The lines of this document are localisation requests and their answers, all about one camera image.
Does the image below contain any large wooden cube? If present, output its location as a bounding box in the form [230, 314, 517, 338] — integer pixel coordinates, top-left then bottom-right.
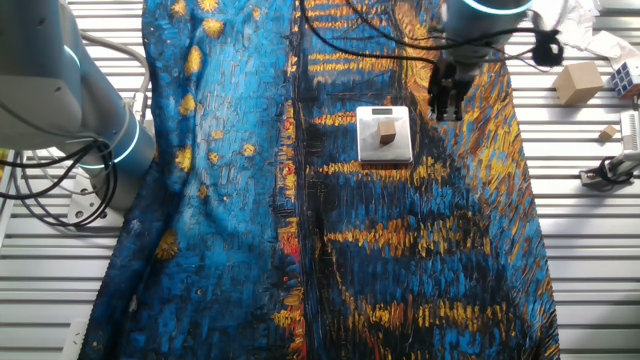
[552, 61, 605, 107]

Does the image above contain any black cable strap bundle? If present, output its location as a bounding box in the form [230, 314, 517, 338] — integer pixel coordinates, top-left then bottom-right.
[531, 28, 566, 68]

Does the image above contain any silver digital scale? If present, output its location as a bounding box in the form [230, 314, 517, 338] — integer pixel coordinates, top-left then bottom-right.
[355, 105, 414, 164]

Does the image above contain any rubik's cube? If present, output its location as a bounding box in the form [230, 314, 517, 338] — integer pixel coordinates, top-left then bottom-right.
[609, 58, 640, 100]

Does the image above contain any crumpled white paper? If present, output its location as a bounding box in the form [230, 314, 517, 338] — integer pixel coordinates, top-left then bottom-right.
[529, 0, 640, 71]

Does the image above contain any silver metal clamp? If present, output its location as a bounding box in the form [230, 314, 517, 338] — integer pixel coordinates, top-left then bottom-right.
[579, 149, 640, 189]

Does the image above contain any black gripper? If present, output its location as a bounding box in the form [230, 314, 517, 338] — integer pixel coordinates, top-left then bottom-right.
[427, 54, 474, 123]

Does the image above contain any black looped cable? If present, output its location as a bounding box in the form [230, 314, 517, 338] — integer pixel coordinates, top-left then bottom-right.
[596, 155, 635, 186]

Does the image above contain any starry night print tablecloth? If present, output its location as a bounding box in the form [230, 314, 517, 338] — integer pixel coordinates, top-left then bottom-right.
[79, 0, 561, 360]

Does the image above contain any small wooden cube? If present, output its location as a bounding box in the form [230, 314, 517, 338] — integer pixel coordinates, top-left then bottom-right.
[376, 119, 398, 147]

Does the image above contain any white ribbed device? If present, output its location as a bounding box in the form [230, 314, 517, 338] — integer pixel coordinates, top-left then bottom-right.
[619, 110, 640, 152]

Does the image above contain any white plastic piece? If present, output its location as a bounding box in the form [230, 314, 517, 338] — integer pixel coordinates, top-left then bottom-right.
[59, 317, 89, 360]

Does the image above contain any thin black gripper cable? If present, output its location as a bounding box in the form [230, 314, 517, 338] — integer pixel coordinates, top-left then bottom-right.
[343, 0, 546, 54]
[298, 0, 439, 66]

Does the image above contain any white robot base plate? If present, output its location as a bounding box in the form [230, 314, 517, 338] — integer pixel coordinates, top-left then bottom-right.
[66, 172, 127, 229]

